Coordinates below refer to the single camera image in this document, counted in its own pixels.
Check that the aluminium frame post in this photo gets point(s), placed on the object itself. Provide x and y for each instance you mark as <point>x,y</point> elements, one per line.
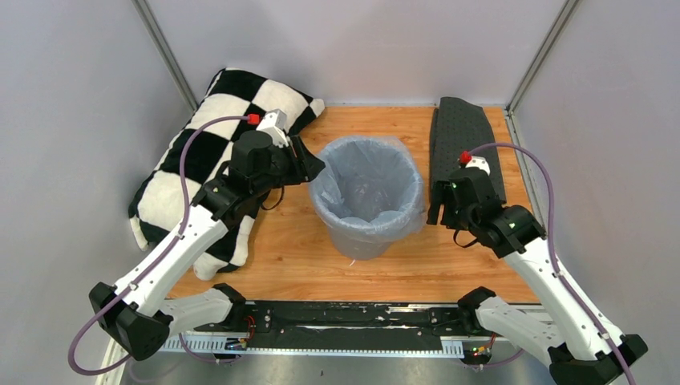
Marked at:
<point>554,32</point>
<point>154,29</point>

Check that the right aluminium frame post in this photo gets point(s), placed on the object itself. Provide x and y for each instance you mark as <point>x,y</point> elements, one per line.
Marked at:
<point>554,32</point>

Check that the dark grey dotted cloth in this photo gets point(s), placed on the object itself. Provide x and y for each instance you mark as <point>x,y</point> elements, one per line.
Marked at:
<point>456,126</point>

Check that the grey plastic trash bin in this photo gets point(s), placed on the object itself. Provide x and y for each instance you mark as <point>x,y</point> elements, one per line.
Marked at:
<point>361,247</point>

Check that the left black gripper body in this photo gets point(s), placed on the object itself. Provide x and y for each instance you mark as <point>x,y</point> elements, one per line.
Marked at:
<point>285,168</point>

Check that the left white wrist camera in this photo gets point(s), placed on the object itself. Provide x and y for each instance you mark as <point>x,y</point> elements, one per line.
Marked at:
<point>273,124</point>

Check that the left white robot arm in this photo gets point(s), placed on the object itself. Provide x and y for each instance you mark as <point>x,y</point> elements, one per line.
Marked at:
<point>136,312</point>

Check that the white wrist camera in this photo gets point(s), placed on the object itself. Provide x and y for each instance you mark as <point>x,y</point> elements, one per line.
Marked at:
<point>479,162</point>
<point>273,124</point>

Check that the black white checkered pillow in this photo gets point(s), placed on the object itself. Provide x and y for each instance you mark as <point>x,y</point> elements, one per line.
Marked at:
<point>158,204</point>

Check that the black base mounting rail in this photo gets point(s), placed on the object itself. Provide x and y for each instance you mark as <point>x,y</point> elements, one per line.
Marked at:
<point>355,329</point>

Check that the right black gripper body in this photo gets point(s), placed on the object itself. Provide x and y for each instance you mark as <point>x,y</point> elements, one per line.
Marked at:
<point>453,216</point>

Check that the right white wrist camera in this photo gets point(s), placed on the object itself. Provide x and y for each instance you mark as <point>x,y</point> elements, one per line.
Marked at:
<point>479,162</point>

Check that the left aluminium frame post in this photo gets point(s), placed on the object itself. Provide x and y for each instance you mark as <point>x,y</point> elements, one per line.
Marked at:
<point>154,29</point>

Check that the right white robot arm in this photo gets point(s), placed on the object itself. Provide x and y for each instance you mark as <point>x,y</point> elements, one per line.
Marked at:
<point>581,346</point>

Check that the blue translucent trash bag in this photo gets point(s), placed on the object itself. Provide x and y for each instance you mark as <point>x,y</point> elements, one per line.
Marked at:
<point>370,191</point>

